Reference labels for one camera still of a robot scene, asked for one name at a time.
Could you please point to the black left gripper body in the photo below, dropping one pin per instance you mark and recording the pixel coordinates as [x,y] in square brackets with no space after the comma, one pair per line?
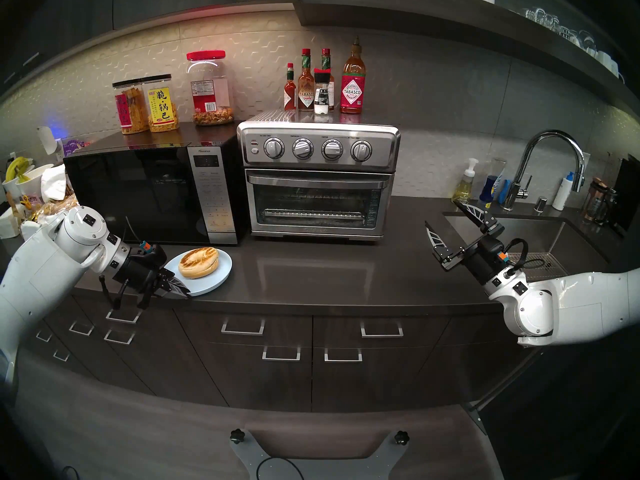
[142,271]

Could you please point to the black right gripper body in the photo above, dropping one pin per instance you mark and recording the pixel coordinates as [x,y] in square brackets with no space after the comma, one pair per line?
[485,259]

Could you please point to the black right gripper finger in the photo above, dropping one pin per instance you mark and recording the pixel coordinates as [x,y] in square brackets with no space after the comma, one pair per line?
[480,219]
[439,249]

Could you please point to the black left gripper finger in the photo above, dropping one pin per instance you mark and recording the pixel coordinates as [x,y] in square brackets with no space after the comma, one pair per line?
[166,276]
[175,288]

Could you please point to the toasted bagel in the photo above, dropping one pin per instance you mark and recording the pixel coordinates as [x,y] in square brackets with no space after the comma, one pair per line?
[199,262]

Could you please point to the light blue plate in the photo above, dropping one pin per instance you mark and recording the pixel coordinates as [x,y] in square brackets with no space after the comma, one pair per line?
[222,269]

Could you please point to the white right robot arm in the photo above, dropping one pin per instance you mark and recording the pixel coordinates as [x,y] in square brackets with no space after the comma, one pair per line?
[590,304]

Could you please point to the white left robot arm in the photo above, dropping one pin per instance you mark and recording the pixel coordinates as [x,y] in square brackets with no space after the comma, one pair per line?
[40,274]

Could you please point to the silver oven knob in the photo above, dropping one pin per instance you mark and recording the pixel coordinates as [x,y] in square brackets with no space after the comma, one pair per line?
[361,151]
[303,148]
[273,148]
[332,149]

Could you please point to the glass oven door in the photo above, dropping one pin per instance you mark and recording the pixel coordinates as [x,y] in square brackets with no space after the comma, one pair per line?
[320,204]

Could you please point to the stainless steel toaster oven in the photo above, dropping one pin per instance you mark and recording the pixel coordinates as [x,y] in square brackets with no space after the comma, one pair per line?
[315,131]

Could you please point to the blue dish soap bottle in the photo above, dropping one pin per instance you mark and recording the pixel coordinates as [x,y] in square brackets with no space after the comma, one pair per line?
[489,191]

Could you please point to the yellow liquid soap dispenser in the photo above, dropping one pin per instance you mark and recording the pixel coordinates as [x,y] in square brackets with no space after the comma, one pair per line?
[465,189]

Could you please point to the chrome gooseneck faucet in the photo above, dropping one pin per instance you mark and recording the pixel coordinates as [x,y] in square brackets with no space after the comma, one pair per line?
[509,200]

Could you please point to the blue sponge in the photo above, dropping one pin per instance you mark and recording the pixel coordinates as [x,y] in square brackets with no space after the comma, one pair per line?
[504,191]

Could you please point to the stainless steel sink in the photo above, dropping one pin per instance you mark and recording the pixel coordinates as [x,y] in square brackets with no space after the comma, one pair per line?
[540,234]

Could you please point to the chrome sink fitting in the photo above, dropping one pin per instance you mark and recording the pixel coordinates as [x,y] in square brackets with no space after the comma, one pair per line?
[540,205]

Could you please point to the metal sink grid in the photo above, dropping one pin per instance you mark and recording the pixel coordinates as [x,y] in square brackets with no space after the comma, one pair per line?
[555,274]

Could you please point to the black silver microwave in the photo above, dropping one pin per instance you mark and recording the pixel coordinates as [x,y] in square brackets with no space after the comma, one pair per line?
[150,194]

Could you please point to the white bottle blue cap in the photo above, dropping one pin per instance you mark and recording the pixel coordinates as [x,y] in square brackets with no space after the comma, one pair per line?
[561,196]

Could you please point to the clear bag of bread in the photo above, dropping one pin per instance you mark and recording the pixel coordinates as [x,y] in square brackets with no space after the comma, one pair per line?
[55,206]

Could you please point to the glass french press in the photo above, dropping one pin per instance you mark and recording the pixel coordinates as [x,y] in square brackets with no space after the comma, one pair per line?
[596,204]

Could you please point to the white container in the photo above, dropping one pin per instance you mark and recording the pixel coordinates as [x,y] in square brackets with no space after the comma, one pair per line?
[31,230]

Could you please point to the white paper bag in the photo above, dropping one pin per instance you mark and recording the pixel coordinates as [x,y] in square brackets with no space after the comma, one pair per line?
[54,184]

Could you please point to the purple snack packet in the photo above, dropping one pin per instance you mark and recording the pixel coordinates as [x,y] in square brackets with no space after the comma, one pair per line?
[75,146]

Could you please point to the white bowl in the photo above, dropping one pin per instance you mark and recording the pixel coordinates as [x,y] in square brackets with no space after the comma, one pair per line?
[32,181]

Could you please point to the dark wood base cabinet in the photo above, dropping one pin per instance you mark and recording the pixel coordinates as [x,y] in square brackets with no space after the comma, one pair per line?
[280,384]

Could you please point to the white box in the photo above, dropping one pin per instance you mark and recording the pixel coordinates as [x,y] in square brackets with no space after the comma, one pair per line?
[7,224]

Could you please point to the black countertop appliance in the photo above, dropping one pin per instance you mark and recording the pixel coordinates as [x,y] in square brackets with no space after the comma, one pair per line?
[630,194]

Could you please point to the red label snack jar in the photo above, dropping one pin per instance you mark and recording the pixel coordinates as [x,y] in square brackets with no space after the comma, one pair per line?
[127,111]

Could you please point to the white paper roll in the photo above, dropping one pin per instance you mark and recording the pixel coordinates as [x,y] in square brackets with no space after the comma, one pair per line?
[47,140]

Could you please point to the yellow bananas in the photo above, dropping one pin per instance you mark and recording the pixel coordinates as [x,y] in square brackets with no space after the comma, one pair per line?
[15,166]

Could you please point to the yellow label snack jar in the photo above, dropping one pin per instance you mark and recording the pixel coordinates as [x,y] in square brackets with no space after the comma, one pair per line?
[162,106]

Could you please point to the large orange Tabasco bottle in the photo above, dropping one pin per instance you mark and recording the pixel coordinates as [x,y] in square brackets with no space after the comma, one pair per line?
[352,91]

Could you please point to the red lid clear snack jar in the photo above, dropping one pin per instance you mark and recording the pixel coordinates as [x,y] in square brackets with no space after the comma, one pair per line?
[210,94]

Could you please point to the white mug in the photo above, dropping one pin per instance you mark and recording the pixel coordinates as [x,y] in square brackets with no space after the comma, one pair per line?
[593,51]
[606,61]

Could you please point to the brown sauce Tabasco bottle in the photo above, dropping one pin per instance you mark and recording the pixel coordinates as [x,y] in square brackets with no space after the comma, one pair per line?
[306,94]

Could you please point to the clear drinking glass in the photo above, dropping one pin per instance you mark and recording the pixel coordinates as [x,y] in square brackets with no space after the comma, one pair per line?
[550,21]
[531,15]
[585,38]

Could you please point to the small red Tabasco bottle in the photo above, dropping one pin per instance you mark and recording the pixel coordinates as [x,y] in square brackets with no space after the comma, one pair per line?
[290,94]

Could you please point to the green neck sauce bottle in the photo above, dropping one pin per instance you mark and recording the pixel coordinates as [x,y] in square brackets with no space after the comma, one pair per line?
[326,59]

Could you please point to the black bracket knob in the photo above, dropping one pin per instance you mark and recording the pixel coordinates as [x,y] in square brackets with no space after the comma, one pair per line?
[401,437]
[237,436]

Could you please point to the dark wall shelf unit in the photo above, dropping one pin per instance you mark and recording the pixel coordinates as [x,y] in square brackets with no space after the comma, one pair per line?
[400,14]

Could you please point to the grey robot base bracket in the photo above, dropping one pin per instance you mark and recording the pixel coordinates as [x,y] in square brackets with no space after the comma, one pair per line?
[320,466]

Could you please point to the grey wall cabinet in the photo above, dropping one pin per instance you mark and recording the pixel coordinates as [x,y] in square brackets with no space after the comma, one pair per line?
[175,4]

